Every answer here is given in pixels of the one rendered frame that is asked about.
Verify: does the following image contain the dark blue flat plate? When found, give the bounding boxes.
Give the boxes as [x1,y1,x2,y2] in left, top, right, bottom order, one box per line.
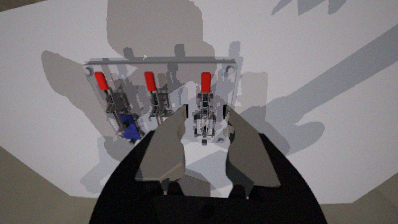
[119,113,142,140]

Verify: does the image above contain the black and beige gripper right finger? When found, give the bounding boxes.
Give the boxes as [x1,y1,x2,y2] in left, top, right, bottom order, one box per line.
[223,104,328,224]

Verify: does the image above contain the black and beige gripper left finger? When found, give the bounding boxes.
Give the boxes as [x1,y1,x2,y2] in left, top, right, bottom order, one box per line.
[89,104,188,224]

